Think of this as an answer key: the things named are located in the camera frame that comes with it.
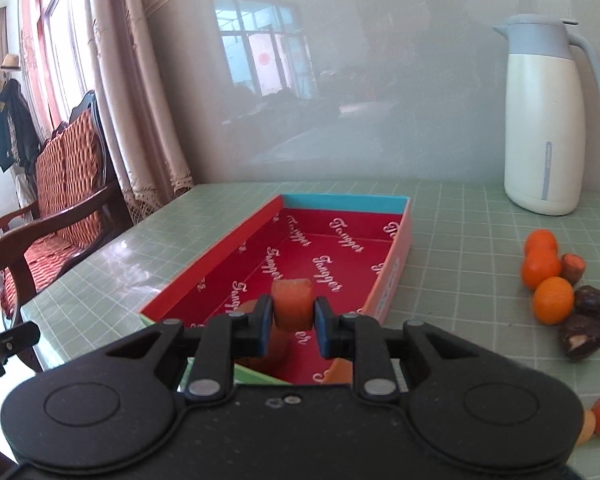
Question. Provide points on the dark coats on rack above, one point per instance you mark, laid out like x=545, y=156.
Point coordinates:
x=19, y=142

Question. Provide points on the wooden chair red cushion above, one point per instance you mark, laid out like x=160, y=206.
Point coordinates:
x=79, y=209

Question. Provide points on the dark chestnut front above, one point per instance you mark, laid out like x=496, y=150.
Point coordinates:
x=579, y=336

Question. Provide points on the small carrot piece back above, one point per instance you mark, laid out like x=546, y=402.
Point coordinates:
x=573, y=268

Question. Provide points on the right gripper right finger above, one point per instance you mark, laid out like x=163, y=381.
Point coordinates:
x=360, y=340

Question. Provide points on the colourful cardboard box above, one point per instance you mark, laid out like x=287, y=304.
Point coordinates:
x=352, y=247

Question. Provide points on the cream thermos jug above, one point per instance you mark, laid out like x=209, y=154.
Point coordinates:
x=545, y=127

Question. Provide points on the beige lace curtain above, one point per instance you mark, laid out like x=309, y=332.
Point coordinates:
x=148, y=159

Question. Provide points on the tan longan fruit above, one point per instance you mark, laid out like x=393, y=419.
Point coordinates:
x=588, y=428

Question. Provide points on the orange tangerine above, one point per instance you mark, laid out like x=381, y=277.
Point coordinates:
x=552, y=301
x=539, y=264
x=541, y=239

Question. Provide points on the straw hat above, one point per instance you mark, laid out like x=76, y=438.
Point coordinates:
x=10, y=63

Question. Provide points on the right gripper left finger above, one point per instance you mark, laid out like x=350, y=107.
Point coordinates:
x=215, y=347

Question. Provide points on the brown kiwi fruit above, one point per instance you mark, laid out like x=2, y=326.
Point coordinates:
x=258, y=343

